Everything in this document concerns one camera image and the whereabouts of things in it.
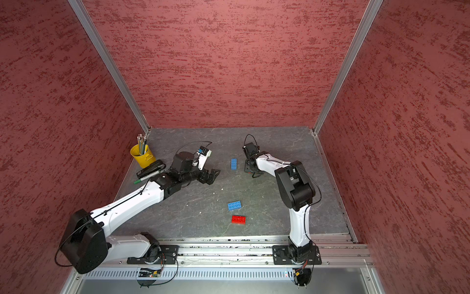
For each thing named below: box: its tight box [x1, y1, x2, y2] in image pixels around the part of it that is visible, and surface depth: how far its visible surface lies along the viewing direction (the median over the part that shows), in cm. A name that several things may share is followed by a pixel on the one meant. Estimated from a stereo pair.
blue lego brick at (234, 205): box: [227, 200, 242, 211], surface depth 89 cm
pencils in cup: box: [136, 133, 149, 155], surface depth 97 cm
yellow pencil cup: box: [130, 143, 157, 169], surface depth 99 cm
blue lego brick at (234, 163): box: [230, 158, 237, 171], surface depth 105 cm
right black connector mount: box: [292, 267, 312, 287], surface depth 72 cm
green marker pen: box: [133, 170, 161, 185], surface depth 99 cm
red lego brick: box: [231, 214, 247, 225], surface depth 84 cm
